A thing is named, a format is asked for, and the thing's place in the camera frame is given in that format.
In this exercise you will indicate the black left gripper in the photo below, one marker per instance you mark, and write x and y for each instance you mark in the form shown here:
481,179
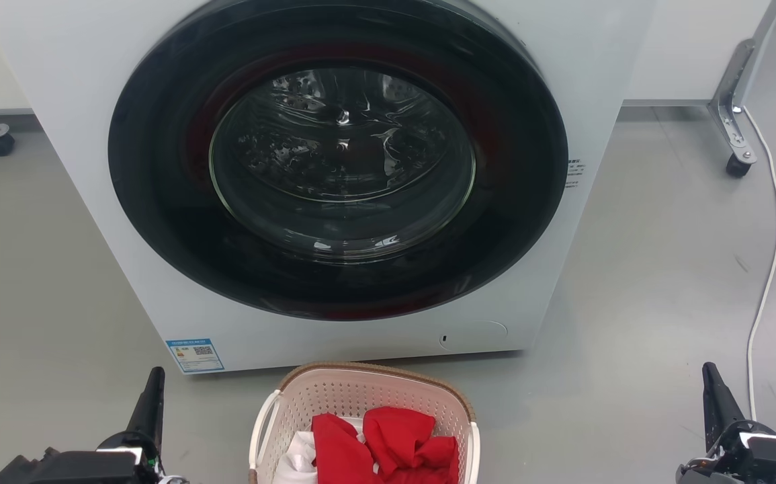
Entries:
149,460

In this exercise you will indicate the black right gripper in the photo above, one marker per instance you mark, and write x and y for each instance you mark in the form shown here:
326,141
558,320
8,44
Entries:
730,440

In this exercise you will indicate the white perforated laundry basket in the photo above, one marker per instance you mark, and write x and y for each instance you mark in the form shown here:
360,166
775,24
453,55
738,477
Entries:
361,396

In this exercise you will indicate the blue energy label sticker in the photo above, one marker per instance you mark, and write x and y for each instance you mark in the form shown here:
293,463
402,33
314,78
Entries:
195,355

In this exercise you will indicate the white garment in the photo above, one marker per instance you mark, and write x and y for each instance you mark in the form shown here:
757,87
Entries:
297,465

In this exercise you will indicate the round black washing machine door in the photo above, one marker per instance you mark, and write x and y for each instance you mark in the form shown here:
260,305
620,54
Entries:
159,175

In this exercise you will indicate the red garment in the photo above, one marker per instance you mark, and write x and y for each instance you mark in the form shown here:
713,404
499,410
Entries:
398,440

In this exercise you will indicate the white front-load washing machine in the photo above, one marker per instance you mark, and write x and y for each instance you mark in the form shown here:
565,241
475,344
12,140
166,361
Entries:
85,134

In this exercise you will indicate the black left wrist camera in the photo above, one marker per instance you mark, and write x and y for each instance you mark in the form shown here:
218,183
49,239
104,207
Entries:
65,469

